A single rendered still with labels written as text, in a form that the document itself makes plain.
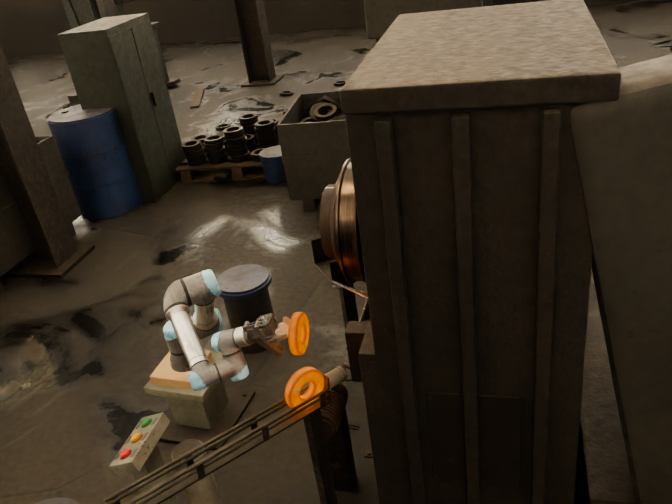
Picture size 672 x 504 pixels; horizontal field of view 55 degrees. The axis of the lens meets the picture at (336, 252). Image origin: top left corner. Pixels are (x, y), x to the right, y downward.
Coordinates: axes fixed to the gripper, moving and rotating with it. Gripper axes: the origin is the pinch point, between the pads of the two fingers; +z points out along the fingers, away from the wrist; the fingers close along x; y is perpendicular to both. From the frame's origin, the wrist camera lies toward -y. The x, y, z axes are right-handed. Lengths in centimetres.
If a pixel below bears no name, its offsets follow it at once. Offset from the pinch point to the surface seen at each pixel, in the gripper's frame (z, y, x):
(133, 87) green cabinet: -218, 71, 305
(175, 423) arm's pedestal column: -105, -56, 26
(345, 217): 29.7, 31.1, 14.0
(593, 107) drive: 113, 54, -15
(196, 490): -48, -34, -38
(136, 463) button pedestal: -53, -8, -47
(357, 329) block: 18.2, -10.1, 6.6
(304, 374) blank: 4.2, -7.3, -17.1
